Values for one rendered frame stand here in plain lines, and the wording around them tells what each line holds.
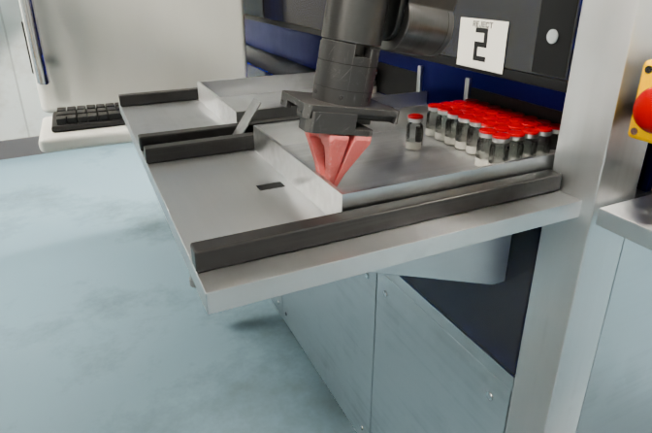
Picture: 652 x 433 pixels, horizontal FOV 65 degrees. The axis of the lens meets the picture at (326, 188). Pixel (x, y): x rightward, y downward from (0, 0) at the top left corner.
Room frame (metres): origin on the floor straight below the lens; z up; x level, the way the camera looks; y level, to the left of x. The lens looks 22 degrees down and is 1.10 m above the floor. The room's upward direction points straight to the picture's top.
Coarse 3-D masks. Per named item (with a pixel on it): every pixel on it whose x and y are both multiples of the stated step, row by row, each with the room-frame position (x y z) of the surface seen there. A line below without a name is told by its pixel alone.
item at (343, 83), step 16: (320, 48) 0.49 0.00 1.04; (336, 48) 0.47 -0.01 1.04; (352, 48) 0.47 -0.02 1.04; (368, 48) 0.49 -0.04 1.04; (320, 64) 0.48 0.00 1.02; (336, 64) 0.47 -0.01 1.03; (352, 64) 0.47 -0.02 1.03; (368, 64) 0.47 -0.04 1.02; (320, 80) 0.48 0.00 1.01; (336, 80) 0.47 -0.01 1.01; (352, 80) 0.47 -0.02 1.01; (368, 80) 0.48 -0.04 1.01; (288, 96) 0.48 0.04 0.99; (304, 96) 0.48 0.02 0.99; (320, 96) 0.47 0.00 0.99; (336, 96) 0.47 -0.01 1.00; (352, 96) 0.47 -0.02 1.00; (368, 96) 0.48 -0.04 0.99; (304, 112) 0.45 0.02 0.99; (336, 112) 0.46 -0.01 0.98; (352, 112) 0.46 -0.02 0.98; (368, 112) 0.47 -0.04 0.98; (384, 112) 0.48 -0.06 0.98
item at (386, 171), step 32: (256, 128) 0.65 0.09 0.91; (288, 128) 0.68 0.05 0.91; (384, 128) 0.75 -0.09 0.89; (288, 160) 0.55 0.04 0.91; (384, 160) 0.62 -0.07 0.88; (416, 160) 0.62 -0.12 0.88; (448, 160) 0.62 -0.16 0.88; (512, 160) 0.52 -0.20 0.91; (544, 160) 0.54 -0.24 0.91; (320, 192) 0.47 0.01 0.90; (352, 192) 0.43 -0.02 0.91; (384, 192) 0.45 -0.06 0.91; (416, 192) 0.46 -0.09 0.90
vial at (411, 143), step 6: (408, 120) 0.66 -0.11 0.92; (414, 120) 0.66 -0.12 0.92; (420, 120) 0.66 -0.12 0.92; (408, 126) 0.66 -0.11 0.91; (414, 126) 0.66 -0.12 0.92; (420, 126) 0.66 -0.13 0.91; (408, 132) 0.66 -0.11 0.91; (414, 132) 0.66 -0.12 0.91; (420, 132) 0.66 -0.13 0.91; (408, 138) 0.66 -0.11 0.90; (414, 138) 0.66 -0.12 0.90; (420, 138) 0.66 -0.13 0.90; (408, 144) 0.66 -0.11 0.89; (414, 144) 0.66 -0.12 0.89; (420, 144) 0.66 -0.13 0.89
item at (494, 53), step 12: (468, 24) 0.68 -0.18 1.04; (480, 24) 0.66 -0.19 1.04; (492, 24) 0.64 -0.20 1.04; (504, 24) 0.63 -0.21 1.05; (468, 36) 0.68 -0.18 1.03; (480, 36) 0.66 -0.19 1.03; (492, 36) 0.64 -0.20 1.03; (504, 36) 0.62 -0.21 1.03; (468, 48) 0.68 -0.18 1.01; (480, 48) 0.66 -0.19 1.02; (492, 48) 0.64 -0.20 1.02; (504, 48) 0.62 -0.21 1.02; (468, 60) 0.68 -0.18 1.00; (492, 60) 0.64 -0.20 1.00; (504, 60) 0.62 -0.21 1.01
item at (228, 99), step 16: (224, 80) 0.99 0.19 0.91; (240, 80) 1.00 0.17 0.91; (256, 80) 1.02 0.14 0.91; (272, 80) 1.03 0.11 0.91; (288, 80) 1.05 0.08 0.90; (304, 80) 1.06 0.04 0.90; (208, 96) 0.89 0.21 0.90; (224, 96) 0.99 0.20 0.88; (240, 96) 0.99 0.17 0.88; (256, 96) 0.99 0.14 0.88; (272, 96) 0.99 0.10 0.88; (384, 96) 0.85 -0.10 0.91; (400, 96) 0.86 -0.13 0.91; (416, 96) 0.87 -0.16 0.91; (224, 112) 0.80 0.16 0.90; (240, 112) 0.74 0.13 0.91; (256, 112) 0.75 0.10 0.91; (272, 112) 0.76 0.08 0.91; (288, 112) 0.77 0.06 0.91
